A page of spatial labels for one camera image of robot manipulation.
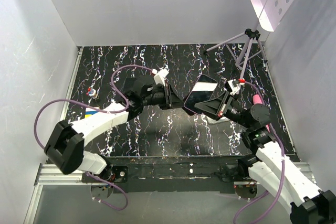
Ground black phone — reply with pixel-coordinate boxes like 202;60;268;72
184;74;218;114

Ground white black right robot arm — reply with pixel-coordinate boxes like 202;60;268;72
194;91;335;223

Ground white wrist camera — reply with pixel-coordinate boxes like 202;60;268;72
225;79;245;96
151;69;169;86

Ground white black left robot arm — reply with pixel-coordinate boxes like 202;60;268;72
44;76;183;182

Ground small red white toy figure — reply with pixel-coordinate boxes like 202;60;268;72
87;87;98;99

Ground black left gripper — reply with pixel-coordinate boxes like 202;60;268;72
142;83;186;111

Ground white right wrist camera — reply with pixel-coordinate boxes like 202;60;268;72
225;79;245;96

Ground pink marker pen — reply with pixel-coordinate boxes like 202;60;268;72
252;94;271;133

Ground blue white yellow toy blocks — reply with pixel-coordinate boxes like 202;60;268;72
85;107;99;119

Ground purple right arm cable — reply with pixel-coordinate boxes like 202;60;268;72
233;81;286;224

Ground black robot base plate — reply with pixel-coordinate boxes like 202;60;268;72
81;155;266;196

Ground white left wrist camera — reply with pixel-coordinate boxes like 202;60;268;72
151;69;169;86

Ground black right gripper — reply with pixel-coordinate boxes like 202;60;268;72
194;90;253;130

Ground lilac tripod music stand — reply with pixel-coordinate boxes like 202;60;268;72
204;0;294;79

